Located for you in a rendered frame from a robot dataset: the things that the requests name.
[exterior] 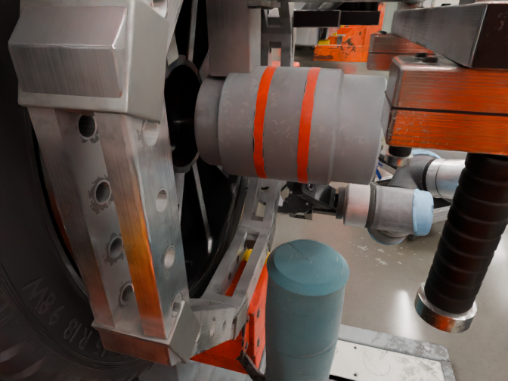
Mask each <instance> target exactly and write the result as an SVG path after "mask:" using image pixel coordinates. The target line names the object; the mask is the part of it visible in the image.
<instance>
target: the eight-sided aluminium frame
mask: <svg viewBox="0 0 508 381"><path fill-rule="evenodd" d="M182 3H183V0H20V18H19V20H18V21H17V24H16V26H15V28H14V31H13V32H12V34H11V37H10V38H9V41H8V50H9V52H10V55H11V59H12V62H13V65H14V69H15V71H16V74H17V78H18V104H19V105H21V106H22V107H27V109H28V111H29V116H30V119H31V121H32V124H33V128H34V131H35V133H36V137H37V140H38V143H39V146H40V150H41V152H42V156H43V159H44V161H45V166H46V169H47V171H48V175H49V178H50V180H51V185H52V187H53V190H54V194H55V196H56V199H57V204H58V206H59V209H60V213H61V215H62V218H63V223H64V225H65V228H66V230H67V234H68V237H69V240H70V244H71V247H72V249H73V254H74V256H75V259H76V263H77V265H78V268H79V273H80V275H81V278H82V282H83V284H84V287H85V291H86V294H87V297H88V300H89V303H90V306H91V310H92V313H93V315H94V320H93V322H92V324H91V326H92V327H93V328H95V329H96V330H97V331H98V332H99V334H100V337H101V341H102V344H103V347H104V348H105V349H106V350H110V351H113V352H118V353H121V354H124V355H129V356H132V357H136V358H141V359H144V360H147V361H152V362H155V363H158V364H164V365H167V366H170V367H172V366H174V365H176V364H178V363H183V364H188V362H189V360H190V358H192V357H193V356H195V355H198V354H200V353H202V352H204V351H206V350H209V349H211V348H213V347H215V346H217V345H220V344H222V343H223V342H227V341H228V340H235V339H236V338H237V337H238V335H239V333H240V331H241V329H242V327H243V325H244V324H245V322H246V313H247V309H248V307H249V304H250V302H251V299H252V296H253V293H254V291H255V288H256V285H257V283H258V280H259V277H260V274H261V272H262V269H263V266H264V263H265V260H266V258H267V255H268V252H270V251H271V247H272V243H273V240H274V234H275V231H276V217H277V209H278V204H279V199H280V191H281V186H282V181H281V180H274V179H271V180H270V184H269V189H268V197H267V201H266V206H265V214H264V217H261V216H256V212H257V208H258V204H259V196H260V192H261V187H262V179H263V178H254V177H250V178H249V185H248V189H247V193H246V200H245V204H244V208H243V215H242V218H241V220H240V224H239V227H238V229H237V233H236V234H235V236H234V239H233V240H232V242H231V244H230V246H229V247H228V250H227V252H226V253H225V255H224V257H223V259H222V260H221V262H220V264H219V266H218V268H217V270H216V271H215V273H214V275H213V277H212V279H211V281H210V282H209V285H208V287H207V288H206V290H205V292H204V294H203V295H202V296H201V297H200V298H199V299H189V292H188V285H187V274H186V267H185V261H184V250H183V243H182V237H181V226H180V219H179V213H178V201H177V195H176V189H175V176H174V170H173V164H172V152H171V146H170V140H169V128H168V122H167V115H166V104H165V98H164V85H165V73H166V55H167V52H168V50H169V45H170V42H171V40H172V35H173V32H174V30H175V25H176V23H177V20H178V15H179V13H180V10H181V6H182ZM294 10H296V9H294V2H281V3H280V7H279V8H278V9H273V10H262V9H261V66H272V55H273V48H281V58H280V66H281V67H293V60H294V45H295V43H296V27H293V11H294ZM247 249H252V252H251V254H250V256H249V259H248V261H247V263H246V266H245V268H244V270H243V273H242V274H241V277H240V279H239V282H238V284H237V287H236V289H235V291H234V294H233V296H225V294H226V292H227V291H228V289H229V287H230V285H231V283H232V280H233V279H234V276H235V274H236V272H237V269H238V268H239V266H240V263H241V261H242V259H243V257H244V254H245V252H246V250H247Z"/></svg>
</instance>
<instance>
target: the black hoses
mask: <svg viewBox="0 0 508 381"><path fill-rule="evenodd" d="M378 8H379V2H306V4H305V5H304V6H303V8H302V9H301V10H294V11H293V27H298V28H338V27H339V25H353V26H378V25H379V18H380V13H381V12H380V11H378Z"/></svg>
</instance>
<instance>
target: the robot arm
mask: <svg viewBox="0 0 508 381"><path fill-rule="evenodd" d="M411 153H412V154H413V159H412V163H411V165H410V166H407V167H398V168H397V169H396V170H395V173H394V175H393V176H392V178H391V180H390V182H389V184H388V186H387V187H386V186H379V185H371V184H369V185H362V184H349V183H348V186H347V188H345V186H339V193H338V194H336V189H335V188H334V187H332V186H330V185H329V184H328V185H327V186H326V185H319V184H304V183H299V182H294V181H282V186H281V191H282V190H283V189H289V190H290V191H289V196H288V197H286V198H285V201H283V198H282V196H281V195H280V199H279V204H278V209H277V212H278V213H280V214H283V215H288V214H289V217H291V218H302V219H308V220H312V216H313V213H317V214H323V215H333V216H336V219H340V220H342V218H343V224H344V225H349V226H355V227H360V228H367V230H368V232H369V235H370V236H371V237H372V238H373V239H374V240H375V241H376V242H377V243H381V244H383V245H393V244H397V243H400V242H401V241H402V240H403V239H404V238H405V237H406V236H407V235H408V234H414V235H416V236H426V235H427V234H428V233H429V231H430V229H431V226H432V218H433V197H434V198H441V197H443V198H450V199H453V196H454V192H455V190H456V187H457V186H458V185H459V183H458V181H459V177H460V173H461V171H462V169H463V168H464V167H465V165H464V162H465V160H445V159H442V158H441V157H440V156H438V155H437V154H435V153H433V152H431V151H428V150H412V151H411ZM281 191H280V192H281ZM267 197H268V194H267V193H265V192H264V191H261V192H260V196H259V202H260V203H261V204H263V205H265V206H266V201H267ZM299 212H301V213H304V215H297V214H296V213H299ZM298 216H299V217H298ZM303 217H305V218H303Z"/></svg>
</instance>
